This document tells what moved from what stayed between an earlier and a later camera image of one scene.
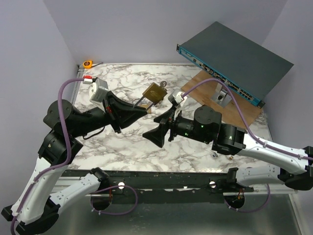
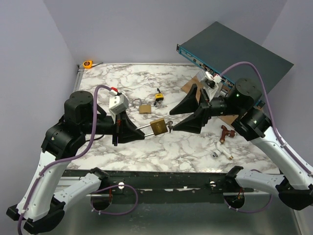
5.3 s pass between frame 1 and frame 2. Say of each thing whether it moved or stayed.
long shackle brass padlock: moved
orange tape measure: stayed
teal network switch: stayed
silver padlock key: moved
